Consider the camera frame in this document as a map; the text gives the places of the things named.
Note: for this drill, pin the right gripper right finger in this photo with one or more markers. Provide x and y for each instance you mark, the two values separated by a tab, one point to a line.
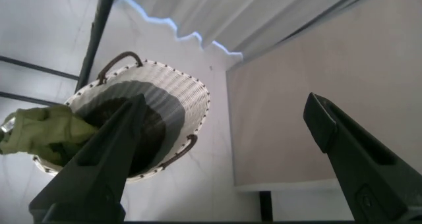
379	197

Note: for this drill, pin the black clothes rack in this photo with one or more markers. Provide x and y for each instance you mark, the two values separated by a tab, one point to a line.
97	29

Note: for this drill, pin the green shirt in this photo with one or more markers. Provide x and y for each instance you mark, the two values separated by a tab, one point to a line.
43	131

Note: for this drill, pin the white curtain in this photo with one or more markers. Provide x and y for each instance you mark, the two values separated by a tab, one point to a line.
263	10

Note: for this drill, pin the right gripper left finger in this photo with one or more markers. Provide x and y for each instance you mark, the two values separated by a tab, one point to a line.
99	184

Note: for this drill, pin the white laundry basket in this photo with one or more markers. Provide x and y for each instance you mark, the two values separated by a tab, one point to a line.
178	85

